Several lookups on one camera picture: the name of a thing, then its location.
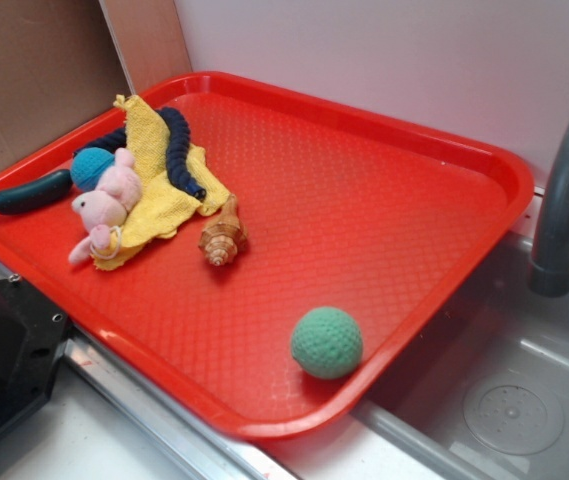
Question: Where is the red plastic tray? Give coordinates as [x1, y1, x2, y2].
[0, 72, 533, 440]

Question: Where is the grey sink basin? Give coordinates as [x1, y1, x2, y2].
[268, 184, 569, 480]

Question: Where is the grey faucet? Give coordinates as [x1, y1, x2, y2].
[528, 74, 569, 298]

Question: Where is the black box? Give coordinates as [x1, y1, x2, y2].
[0, 277, 71, 437]

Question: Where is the brown spiral seashell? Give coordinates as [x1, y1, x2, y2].
[198, 194, 248, 267]

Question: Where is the dark green toy cucumber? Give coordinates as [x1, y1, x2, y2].
[0, 169, 73, 215]

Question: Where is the brown cardboard panel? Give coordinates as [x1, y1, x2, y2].
[0, 1, 191, 171]

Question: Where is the yellow cloth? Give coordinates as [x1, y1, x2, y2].
[91, 95, 230, 271]

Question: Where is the blue knitted ball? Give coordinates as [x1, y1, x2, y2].
[70, 147, 114, 192]

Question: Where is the pink plush bunny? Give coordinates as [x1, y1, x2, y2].
[68, 148, 143, 264]

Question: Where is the green knitted ball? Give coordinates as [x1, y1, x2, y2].
[290, 306, 363, 380]

